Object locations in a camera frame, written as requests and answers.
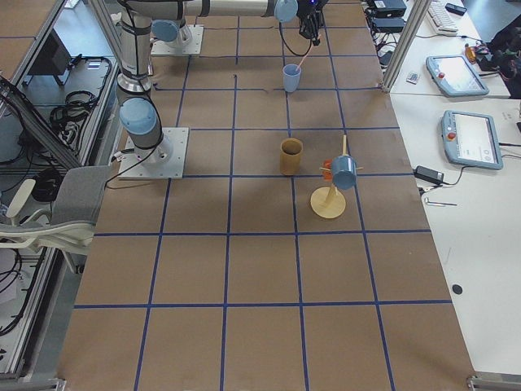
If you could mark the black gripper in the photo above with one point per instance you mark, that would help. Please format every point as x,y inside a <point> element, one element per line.
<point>308,20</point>

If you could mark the pink chopstick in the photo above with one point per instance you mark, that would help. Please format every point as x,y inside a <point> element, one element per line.
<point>305,59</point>

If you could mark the light blue cup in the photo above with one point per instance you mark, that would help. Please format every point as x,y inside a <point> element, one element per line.
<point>291,77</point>

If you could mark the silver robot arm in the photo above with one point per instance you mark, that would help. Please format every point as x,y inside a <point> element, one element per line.
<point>138,114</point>
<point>283,11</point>

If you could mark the bamboo cylinder holder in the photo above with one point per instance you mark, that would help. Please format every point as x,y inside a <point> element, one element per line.
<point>290,155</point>

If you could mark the blue mug on stand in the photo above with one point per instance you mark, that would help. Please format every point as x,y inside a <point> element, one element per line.
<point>344,172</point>

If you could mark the orange mug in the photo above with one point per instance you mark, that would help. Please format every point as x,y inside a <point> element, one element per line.
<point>327,175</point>

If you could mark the teach pendant upper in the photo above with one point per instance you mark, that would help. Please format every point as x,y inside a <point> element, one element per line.
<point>455,76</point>

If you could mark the teach pendant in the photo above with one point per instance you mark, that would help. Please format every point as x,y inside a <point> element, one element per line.
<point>455,76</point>
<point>470,139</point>

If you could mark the wooden mug tree stand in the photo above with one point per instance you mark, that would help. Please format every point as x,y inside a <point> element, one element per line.
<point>329,202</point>

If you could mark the black power adapter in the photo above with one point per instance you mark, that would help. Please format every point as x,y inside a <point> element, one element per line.
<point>429,175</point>

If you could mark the teach pendant lower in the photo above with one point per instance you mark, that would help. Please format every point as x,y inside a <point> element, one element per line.
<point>470,139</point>

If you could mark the grey office chair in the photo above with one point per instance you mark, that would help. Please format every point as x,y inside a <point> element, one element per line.
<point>69,226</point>

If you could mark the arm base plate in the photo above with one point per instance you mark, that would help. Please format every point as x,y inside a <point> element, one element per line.
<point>167,161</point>
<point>168,39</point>

